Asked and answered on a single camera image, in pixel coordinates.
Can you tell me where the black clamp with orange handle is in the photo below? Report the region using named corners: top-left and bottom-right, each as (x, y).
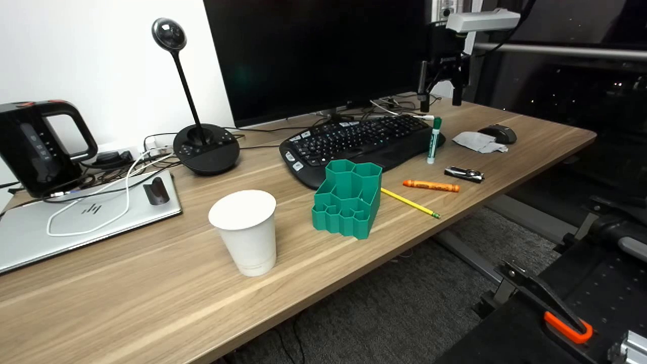
top-left (493, 260), bottom-right (595, 345)

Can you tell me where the green honeycomb pen holder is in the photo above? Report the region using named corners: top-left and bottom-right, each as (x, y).
top-left (311, 159), bottom-right (384, 241)

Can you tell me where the black keyboard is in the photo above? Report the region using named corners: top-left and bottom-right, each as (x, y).
top-left (279, 114), bottom-right (447, 191)

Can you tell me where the grey metal rail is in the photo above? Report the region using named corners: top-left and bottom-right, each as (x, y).
top-left (474, 42), bottom-right (647, 62)

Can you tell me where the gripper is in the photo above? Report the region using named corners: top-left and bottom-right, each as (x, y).
top-left (418, 23), bottom-right (474, 113)

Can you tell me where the white paper cup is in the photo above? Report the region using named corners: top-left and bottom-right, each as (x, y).
top-left (208, 189), bottom-right (278, 278)

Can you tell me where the crumpled grey tissue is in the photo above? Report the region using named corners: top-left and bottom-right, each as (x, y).
top-left (452, 131), bottom-right (509, 154)

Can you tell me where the orange crayon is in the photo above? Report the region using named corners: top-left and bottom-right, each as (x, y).
top-left (402, 179), bottom-right (461, 194)

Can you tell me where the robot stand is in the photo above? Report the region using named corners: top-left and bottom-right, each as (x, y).
top-left (434, 196), bottom-right (647, 364)

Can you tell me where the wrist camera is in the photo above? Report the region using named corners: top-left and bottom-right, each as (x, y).
top-left (445, 9), bottom-right (521, 33)

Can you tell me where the thin white cable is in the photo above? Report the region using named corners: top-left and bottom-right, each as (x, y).
top-left (370, 99), bottom-right (435, 121)

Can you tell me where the black and silver flash drive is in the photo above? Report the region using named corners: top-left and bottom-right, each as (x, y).
top-left (444, 166), bottom-right (485, 184)

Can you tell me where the green and white marker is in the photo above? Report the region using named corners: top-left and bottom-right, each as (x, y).
top-left (427, 117), bottom-right (443, 165)

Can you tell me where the yellow pencil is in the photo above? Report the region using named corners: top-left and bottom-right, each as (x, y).
top-left (380, 187), bottom-right (442, 219)

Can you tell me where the black computer mouse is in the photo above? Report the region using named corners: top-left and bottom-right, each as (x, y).
top-left (477, 124), bottom-right (518, 146)

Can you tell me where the black electric kettle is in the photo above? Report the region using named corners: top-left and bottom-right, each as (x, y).
top-left (0, 100), bottom-right (100, 199)

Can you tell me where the white power strip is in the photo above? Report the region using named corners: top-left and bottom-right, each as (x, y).
top-left (82, 143), bottom-right (174, 168)

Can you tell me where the black conference camera on stalk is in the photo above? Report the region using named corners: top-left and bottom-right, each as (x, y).
top-left (151, 17), bottom-right (241, 176)

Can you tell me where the silver laptop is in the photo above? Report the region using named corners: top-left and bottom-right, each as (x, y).
top-left (0, 169), bottom-right (183, 275)

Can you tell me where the black monitor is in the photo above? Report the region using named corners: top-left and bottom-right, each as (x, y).
top-left (203, 0), bottom-right (436, 128)

